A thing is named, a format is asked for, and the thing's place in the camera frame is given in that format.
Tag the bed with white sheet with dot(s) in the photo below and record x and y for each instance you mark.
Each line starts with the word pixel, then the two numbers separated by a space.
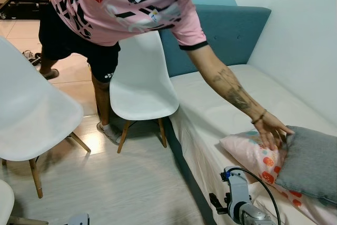
pixel 210 114

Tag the white chair with wooden legs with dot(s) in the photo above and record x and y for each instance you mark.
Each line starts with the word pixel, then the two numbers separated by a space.
pixel 31 109
pixel 139 82
pixel 5 201

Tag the pink pillow with red dots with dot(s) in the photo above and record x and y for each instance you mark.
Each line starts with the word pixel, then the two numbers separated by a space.
pixel 253 154

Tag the grey pillow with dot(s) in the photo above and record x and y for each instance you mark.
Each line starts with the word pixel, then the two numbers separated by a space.
pixel 310 164

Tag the person's left hand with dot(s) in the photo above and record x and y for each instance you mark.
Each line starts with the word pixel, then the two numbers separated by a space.
pixel 269 129

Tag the blue upholstered headboard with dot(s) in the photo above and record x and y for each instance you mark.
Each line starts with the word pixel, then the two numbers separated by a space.
pixel 226 32

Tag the pair of shoes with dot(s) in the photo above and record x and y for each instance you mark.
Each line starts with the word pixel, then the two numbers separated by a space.
pixel 31 57

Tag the person's tattooed left forearm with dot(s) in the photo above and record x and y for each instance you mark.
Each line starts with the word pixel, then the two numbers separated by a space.
pixel 231 88

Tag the person in pink shirt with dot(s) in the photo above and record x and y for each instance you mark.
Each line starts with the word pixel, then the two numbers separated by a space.
pixel 126 17

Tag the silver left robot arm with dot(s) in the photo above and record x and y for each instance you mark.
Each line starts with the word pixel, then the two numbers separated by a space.
pixel 79 219

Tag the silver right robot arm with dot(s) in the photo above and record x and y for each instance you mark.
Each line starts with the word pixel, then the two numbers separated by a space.
pixel 239 196

